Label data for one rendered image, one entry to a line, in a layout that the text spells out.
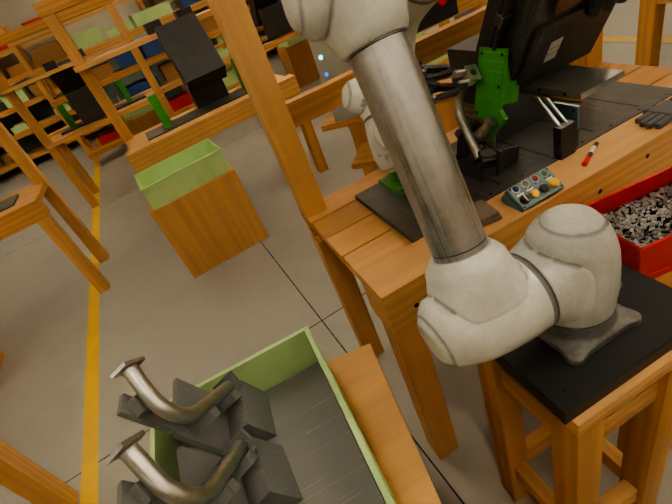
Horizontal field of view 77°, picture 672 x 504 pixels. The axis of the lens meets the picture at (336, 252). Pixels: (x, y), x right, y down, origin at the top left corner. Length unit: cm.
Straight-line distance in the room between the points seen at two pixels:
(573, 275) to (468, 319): 20
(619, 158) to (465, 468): 119
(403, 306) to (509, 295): 48
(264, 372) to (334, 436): 24
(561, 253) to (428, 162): 28
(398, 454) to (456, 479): 84
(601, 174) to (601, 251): 69
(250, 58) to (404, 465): 119
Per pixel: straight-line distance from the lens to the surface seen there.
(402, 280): 117
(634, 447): 142
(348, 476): 95
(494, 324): 77
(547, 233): 83
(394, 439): 102
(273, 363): 110
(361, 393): 111
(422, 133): 71
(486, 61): 149
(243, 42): 145
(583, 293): 86
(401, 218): 141
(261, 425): 104
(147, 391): 89
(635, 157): 161
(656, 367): 104
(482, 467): 184
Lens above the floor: 167
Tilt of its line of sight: 34 degrees down
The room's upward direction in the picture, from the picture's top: 22 degrees counter-clockwise
